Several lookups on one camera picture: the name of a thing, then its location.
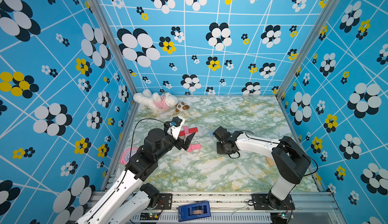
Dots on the pink block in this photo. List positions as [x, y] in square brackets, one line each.
[194, 147]
[186, 130]

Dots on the white pink plush toy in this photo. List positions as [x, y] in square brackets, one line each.
[154, 101]

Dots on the aluminium front rail frame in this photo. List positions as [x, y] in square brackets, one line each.
[238, 208]

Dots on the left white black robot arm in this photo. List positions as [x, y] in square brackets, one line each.
[130, 195]

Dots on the circuit board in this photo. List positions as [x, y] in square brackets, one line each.
[278, 217]
[147, 216]

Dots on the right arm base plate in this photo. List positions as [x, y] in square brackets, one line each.
[269, 202]

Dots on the right circuit board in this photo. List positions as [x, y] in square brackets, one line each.
[278, 217]

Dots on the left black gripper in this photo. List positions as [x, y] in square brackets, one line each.
[181, 143]

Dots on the pink alarm clock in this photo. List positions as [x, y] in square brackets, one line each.
[127, 154]

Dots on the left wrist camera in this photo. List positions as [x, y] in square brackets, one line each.
[174, 126]

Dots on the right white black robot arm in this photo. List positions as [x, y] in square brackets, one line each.
[289, 158]

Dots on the wooden block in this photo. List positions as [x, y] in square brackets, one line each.
[270, 161]

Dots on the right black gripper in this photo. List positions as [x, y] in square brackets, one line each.
[219, 151]

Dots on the left circuit board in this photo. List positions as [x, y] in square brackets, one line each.
[147, 216]

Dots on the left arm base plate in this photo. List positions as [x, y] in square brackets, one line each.
[162, 201]

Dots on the blue box device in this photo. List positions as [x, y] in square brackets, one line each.
[194, 211]

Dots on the small brown white plush dog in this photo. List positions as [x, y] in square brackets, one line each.
[180, 107]

